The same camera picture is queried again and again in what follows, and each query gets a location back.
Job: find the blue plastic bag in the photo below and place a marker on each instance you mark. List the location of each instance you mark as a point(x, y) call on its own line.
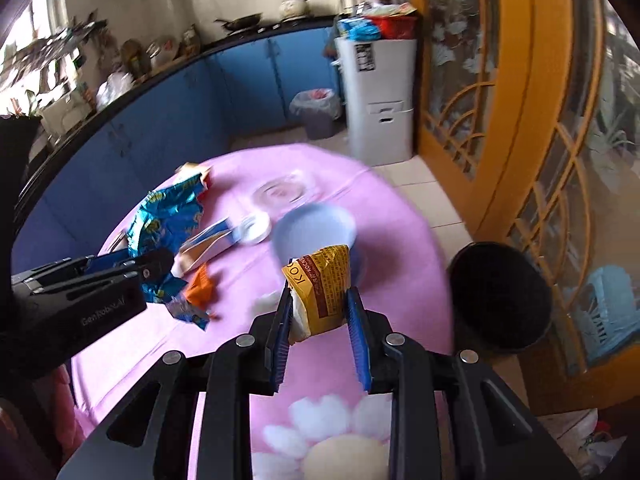
point(358, 29)

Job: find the light blue plastic chair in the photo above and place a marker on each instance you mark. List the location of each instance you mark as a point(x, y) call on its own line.
point(606, 313)

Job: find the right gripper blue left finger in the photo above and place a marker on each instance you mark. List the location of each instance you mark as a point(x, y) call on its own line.
point(277, 345)

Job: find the red plastic basket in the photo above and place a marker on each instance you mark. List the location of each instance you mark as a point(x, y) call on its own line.
point(395, 27)

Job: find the black trash bin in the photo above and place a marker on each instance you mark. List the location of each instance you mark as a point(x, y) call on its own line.
point(501, 303)

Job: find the blue crumpled snack bag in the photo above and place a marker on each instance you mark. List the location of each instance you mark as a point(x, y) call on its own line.
point(166, 218)

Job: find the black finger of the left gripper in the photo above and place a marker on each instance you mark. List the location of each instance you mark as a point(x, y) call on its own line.
point(153, 266)

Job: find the grey bin with liner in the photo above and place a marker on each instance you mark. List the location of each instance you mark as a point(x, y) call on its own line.
point(318, 110)

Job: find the white plastic bag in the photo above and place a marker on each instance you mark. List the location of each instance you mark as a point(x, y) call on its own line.
point(116, 85)

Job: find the small white plastic lid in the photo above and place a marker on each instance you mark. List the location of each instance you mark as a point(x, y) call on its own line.
point(253, 229)

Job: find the red yellow medicine box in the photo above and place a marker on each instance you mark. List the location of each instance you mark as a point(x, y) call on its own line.
point(191, 169)

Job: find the white storage cabinet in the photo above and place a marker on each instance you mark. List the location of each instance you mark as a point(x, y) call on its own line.
point(378, 85)

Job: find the clear round plastic lid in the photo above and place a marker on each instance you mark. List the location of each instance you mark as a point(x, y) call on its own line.
point(286, 192)

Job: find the pink tablecloth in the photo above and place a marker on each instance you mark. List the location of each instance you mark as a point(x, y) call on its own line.
point(321, 424)

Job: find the black wok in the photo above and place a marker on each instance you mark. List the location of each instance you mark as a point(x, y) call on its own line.
point(244, 22)

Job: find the white blue orange packet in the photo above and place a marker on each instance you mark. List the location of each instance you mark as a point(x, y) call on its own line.
point(204, 246)

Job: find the yellow snack wrapper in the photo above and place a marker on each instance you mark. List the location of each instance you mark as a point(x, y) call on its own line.
point(318, 284)

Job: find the white ceramic pot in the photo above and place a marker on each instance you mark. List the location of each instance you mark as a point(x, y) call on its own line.
point(292, 9)

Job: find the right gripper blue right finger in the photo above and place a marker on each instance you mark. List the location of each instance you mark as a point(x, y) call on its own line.
point(359, 336)

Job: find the orange wooden glass door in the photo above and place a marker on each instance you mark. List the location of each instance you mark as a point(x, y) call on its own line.
point(529, 118)

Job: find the small blue wrapper scrap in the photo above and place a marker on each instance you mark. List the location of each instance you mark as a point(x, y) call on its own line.
point(181, 309)

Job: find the orange wrapper scrap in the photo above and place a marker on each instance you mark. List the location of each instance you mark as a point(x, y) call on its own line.
point(200, 290)

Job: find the blue kitchen cabinets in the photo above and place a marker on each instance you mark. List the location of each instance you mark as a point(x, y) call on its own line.
point(238, 87)

